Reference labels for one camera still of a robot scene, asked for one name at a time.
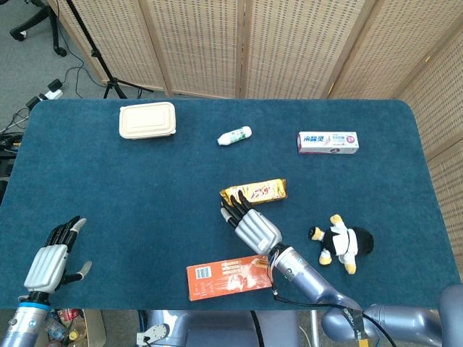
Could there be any penguin plush toy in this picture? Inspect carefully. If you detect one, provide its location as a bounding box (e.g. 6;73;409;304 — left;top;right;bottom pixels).
308;213;375;275

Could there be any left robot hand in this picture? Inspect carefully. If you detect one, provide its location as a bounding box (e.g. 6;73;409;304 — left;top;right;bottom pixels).
23;215;93;293

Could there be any cardboard waste box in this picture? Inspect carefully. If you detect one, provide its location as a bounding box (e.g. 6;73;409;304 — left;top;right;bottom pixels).
35;308;108;347

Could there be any orange cardboard box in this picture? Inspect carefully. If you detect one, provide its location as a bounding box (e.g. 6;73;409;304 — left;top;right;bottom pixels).
185;254;275;302

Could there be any beige lidded lunch box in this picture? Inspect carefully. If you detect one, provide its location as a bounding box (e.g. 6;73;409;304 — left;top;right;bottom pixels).
118;101;177;140

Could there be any blue table cloth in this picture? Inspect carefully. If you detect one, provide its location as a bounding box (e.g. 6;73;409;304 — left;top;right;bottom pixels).
0;98;462;312

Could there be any black office chair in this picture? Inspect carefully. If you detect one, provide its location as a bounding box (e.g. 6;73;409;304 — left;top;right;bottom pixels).
9;0;68;58

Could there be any red drink can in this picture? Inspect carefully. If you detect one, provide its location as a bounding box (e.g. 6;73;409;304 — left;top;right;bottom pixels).
57;308;80;325

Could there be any white power strip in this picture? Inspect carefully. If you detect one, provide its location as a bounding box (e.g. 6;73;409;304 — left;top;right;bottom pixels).
35;89;64;102

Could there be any white toothpaste box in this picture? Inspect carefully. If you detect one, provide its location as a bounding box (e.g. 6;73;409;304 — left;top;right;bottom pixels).
297;131;360;155

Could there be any black equipment case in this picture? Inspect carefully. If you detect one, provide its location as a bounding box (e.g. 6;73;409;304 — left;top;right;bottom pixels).
0;147;17;205

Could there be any grey robot torso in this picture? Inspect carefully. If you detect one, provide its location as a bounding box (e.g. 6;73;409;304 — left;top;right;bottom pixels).
136;309;301;347

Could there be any small white bottle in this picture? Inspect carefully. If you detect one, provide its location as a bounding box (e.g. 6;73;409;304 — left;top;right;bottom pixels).
216;125;253;147

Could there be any black cable bundle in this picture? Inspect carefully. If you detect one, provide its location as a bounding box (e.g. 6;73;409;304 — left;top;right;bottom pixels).
0;107;30;150

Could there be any black tripod stand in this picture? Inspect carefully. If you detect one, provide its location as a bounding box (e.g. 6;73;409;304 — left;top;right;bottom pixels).
64;0;154;100

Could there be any clear plastic bottle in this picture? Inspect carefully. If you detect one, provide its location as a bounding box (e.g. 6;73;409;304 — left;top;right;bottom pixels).
45;313;68;340

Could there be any yellow cap bottle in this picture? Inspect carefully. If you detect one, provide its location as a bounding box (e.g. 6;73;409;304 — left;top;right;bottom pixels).
67;323;90;344

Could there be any yellow snack pack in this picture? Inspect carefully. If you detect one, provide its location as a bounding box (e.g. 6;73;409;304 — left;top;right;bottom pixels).
219;178;288;208

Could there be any metal table leg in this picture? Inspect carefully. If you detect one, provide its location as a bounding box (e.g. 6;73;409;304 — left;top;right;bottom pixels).
310;309;323;347

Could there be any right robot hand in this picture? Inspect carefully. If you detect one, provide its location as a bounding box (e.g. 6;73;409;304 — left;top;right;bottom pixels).
219;190;284;257

